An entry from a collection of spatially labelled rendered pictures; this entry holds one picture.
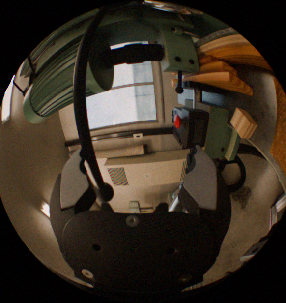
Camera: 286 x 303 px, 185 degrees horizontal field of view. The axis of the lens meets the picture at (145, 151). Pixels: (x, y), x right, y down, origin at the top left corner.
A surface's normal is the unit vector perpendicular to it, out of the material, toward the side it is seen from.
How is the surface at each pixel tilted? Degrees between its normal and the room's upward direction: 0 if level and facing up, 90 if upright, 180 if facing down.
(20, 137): 180
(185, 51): 90
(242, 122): 0
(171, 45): 90
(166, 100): 90
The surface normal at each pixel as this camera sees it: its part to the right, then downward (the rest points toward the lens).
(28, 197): 1.00, -0.09
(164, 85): 0.03, 0.50
